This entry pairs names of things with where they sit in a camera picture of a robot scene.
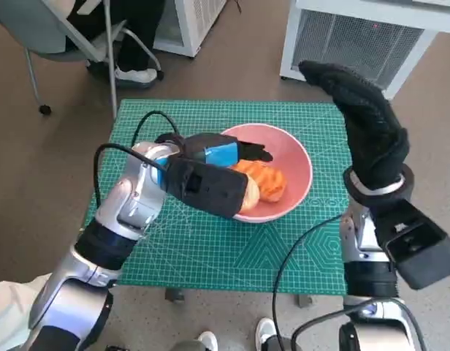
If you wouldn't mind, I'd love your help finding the large white grilled cabinet unit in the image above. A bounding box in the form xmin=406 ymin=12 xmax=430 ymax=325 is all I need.
xmin=279 ymin=0 xmax=450 ymax=100

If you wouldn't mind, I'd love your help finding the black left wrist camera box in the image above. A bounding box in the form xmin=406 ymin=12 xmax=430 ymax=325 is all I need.
xmin=164 ymin=155 xmax=248 ymax=219

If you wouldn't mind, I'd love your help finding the pink bowl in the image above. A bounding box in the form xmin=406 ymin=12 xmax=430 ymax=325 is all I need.
xmin=220 ymin=123 xmax=313 ymax=224

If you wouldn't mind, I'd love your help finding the looped black right arm cable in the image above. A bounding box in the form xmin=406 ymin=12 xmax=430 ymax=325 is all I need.
xmin=291 ymin=296 xmax=429 ymax=351

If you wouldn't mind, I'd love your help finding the bare black left hand blue tape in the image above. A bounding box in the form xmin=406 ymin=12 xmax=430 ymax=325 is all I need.
xmin=154 ymin=132 xmax=274 ymax=168

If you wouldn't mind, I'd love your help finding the seated person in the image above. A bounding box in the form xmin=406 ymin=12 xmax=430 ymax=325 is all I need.
xmin=64 ymin=0 xmax=164 ymax=87

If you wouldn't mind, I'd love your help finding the long black right arm cable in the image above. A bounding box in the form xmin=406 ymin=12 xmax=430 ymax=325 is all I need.
xmin=272 ymin=214 xmax=343 ymax=343

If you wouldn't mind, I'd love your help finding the small white grilled cabinet unit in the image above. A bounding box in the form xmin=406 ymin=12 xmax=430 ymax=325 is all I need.
xmin=153 ymin=0 xmax=229 ymax=58

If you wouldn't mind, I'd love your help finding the person in grey trousers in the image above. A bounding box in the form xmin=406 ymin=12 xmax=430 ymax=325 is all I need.
xmin=169 ymin=316 xmax=295 ymax=351

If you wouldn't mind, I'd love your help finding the green cutting mat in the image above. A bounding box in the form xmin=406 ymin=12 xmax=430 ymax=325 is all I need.
xmin=84 ymin=98 xmax=352 ymax=295

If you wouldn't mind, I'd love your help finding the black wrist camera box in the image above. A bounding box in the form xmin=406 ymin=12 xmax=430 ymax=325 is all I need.
xmin=164 ymin=155 xmax=248 ymax=219
xmin=370 ymin=199 xmax=450 ymax=290

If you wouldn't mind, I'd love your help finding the grey office chair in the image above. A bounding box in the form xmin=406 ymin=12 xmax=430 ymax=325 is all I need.
xmin=0 ymin=0 xmax=164 ymax=115

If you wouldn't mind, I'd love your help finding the long striped toy bread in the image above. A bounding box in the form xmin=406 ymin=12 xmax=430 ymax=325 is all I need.
xmin=230 ymin=160 xmax=286 ymax=204

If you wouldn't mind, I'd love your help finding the black knitted gloved right hand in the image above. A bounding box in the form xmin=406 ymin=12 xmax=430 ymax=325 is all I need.
xmin=298 ymin=60 xmax=411 ymax=191

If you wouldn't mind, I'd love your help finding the round scored toy bread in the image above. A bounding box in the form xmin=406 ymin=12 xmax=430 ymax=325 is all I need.
xmin=237 ymin=178 xmax=262 ymax=216

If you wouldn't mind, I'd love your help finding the person in light cloth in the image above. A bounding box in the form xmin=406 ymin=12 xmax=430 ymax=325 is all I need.
xmin=0 ymin=273 xmax=53 ymax=351

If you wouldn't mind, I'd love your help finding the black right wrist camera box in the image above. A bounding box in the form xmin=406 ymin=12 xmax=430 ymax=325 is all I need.
xmin=370 ymin=199 xmax=450 ymax=290

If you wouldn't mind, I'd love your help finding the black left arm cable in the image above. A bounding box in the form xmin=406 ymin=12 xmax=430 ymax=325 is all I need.
xmin=130 ymin=111 xmax=180 ymax=147
xmin=93 ymin=143 xmax=171 ymax=209

